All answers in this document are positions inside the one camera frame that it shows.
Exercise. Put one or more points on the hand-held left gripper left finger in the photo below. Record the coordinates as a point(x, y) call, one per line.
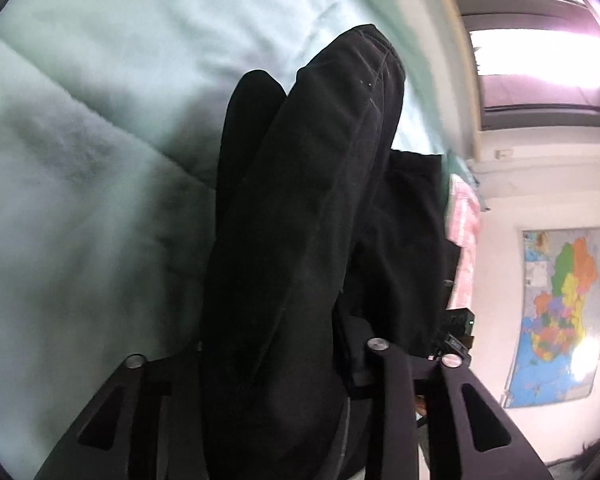
point(115, 410)

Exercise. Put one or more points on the teal quilted blanket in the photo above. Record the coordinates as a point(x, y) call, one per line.
point(95, 170)

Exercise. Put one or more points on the colourful wall map poster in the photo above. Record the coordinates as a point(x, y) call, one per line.
point(560, 320)

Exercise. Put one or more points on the dark framed window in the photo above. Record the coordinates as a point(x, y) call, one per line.
point(540, 55)

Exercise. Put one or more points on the white wall socket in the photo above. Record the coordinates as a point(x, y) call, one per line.
point(504, 153)

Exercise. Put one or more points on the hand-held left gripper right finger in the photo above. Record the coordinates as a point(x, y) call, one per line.
point(460, 425)

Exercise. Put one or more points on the beige window ledge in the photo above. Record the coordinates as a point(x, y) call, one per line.
point(460, 60)

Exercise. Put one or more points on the pink pillow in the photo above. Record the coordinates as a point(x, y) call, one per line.
point(465, 220)

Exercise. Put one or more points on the black hooded jacket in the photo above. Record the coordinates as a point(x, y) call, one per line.
point(300, 240)

